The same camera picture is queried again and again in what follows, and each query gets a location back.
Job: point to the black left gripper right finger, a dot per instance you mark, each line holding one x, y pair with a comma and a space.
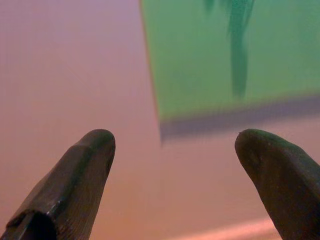
287, 187

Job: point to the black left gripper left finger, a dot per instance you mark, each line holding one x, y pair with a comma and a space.
75, 180

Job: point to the green table cover board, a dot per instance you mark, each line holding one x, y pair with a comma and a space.
195, 62

